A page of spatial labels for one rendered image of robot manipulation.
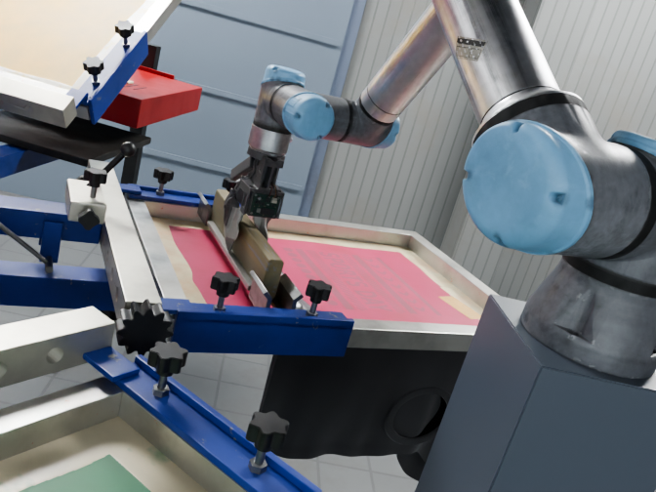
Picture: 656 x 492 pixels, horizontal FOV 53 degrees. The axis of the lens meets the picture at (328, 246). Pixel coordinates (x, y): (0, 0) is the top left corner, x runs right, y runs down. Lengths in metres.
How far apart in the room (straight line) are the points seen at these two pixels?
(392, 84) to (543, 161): 0.54
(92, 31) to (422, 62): 1.06
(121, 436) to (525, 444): 0.45
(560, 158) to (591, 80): 3.89
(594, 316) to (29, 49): 1.49
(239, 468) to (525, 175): 0.42
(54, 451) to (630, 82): 4.18
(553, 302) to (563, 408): 0.11
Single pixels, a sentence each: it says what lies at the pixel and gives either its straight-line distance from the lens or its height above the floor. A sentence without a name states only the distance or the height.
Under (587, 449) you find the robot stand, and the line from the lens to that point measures 0.77.
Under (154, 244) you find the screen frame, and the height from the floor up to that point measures 0.99.
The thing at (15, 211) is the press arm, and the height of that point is 1.04.
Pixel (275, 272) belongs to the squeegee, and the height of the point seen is 1.04.
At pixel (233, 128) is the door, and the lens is 4.07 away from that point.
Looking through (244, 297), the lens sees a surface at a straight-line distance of 1.22.
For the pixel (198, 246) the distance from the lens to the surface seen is 1.41.
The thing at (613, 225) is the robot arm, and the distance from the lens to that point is 0.65.
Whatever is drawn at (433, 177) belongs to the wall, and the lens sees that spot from 4.27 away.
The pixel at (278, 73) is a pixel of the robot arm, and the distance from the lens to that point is 1.18.
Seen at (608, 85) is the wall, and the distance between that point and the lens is 4.53.
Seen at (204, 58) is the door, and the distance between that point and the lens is 4.04.
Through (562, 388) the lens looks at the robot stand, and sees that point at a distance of 0.71.
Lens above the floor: 1.45
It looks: 18 degrees down
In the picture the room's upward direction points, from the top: 16 degrees clockwise
